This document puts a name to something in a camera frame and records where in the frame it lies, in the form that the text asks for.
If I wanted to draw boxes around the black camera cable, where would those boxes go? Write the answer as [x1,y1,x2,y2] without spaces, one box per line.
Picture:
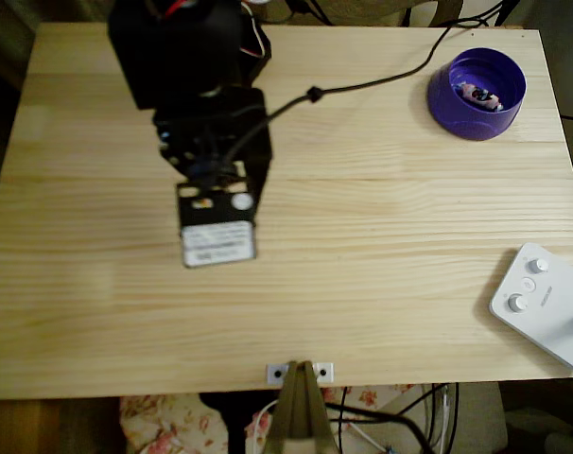
[205,16,500,190]

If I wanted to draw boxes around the purple plastic bowl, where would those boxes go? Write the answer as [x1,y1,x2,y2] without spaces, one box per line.
[426,45,529,142]

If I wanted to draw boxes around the white lamp base with knobs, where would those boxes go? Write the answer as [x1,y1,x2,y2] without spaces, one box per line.
[488,242,573,378]

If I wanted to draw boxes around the floral cloth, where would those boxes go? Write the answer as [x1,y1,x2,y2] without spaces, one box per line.
[119,383,425,454]

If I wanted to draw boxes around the red and white servo cable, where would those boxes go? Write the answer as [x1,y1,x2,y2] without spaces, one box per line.
[158,0,271,61]

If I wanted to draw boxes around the wrist camera box with label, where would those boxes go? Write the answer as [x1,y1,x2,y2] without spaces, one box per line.
[175,163,259,270]

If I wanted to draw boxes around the small object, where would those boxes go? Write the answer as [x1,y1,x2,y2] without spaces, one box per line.
[451,80,505,113]

